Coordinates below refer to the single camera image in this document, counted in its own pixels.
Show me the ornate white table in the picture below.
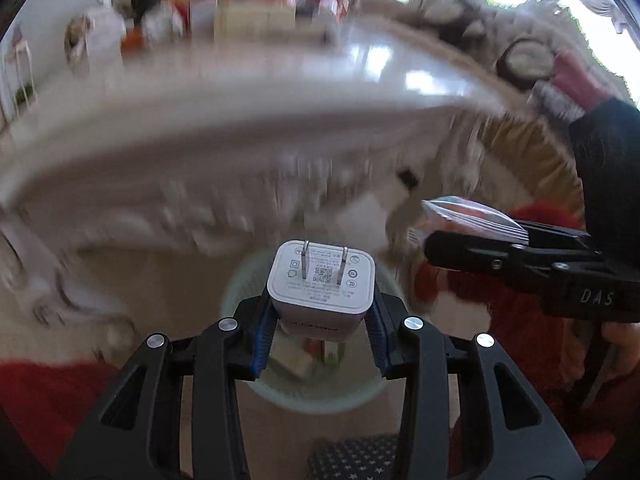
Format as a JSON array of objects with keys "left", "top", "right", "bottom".
[{"left": 0, "top": 15, "right": 506, "bottom": 321}]

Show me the grey patterned plush blanket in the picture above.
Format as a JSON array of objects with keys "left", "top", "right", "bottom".
[{"left": 407, "top": 0, "right": 556, "bottom": 93}]

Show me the small beige cardboard box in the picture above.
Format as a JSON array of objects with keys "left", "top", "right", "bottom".
[{"left": 272, "top": 345, "right": 321, "bottom": 381}]

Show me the person's right hand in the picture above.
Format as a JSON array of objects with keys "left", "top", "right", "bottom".
[{"left": 602, "top": 322, "right": 640, "bottom": 386}]

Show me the star patterned dark cushion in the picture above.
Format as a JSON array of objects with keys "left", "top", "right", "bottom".
[{"left": 306, "top": 434, "right": 401, "bottom": 480}]

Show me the small white stand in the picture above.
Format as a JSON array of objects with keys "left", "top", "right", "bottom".
[{"left": 4, "top": 25, "right": 38, "bottom": 116}]

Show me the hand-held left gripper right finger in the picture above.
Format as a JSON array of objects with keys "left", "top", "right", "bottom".
[{"left": 367, "top": 292, "right": 586, "bottom": 480}]

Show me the white plug charger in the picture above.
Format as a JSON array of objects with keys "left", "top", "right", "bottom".
[{"left": 266, "top": 240, "right": 377, "bottom": 343}]

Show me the pile of assorted packages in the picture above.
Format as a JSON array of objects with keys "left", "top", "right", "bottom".
[{"left": 65, "top": 0, "right": 361, "bottom": 61}]

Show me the clear red snack packet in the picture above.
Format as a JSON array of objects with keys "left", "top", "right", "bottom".
[{"left": 415, "top": 195, "right": 528, "bottom": 247}]

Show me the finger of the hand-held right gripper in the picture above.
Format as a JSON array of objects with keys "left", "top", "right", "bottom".
[
  {"left": 424, "top": 230, "right": 601, "bottom": 286},
  {"left": 510, "top": 220, "right": 591, "bottom": 251}
]

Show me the pale green plastic wastebasket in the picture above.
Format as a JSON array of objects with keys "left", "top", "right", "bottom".
[{"left": 220, "top": 247, "right": 408, "bottom": 413}]

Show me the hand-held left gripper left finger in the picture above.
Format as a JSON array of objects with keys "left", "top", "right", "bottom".
[{"left": 55, "top": 296, "right": 281, "bottom": 480}]

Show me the red white fuzzy slipper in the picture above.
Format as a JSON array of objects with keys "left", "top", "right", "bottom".
[{"left": 532, "top": 50, "right": 608, "bottom": 121}]

